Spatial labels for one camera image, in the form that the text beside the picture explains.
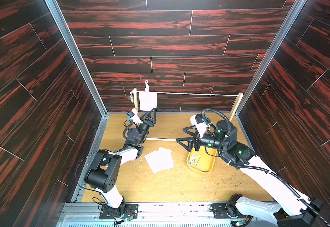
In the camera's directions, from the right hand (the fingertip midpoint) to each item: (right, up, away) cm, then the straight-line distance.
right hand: (182, 131), depth 65 cm
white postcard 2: (-17, -19, +29) cm, 39 cm away
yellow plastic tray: (+20, -21, +28) cm, 40 cm away
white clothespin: (+11, -18, +28) cm, 35 cm away
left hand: (-14, +11, +13) cm, 22 cm away
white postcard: (-9, -20, +29) cm, 36 cm away
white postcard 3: (-8, -17, +31) cm, 36 cm away
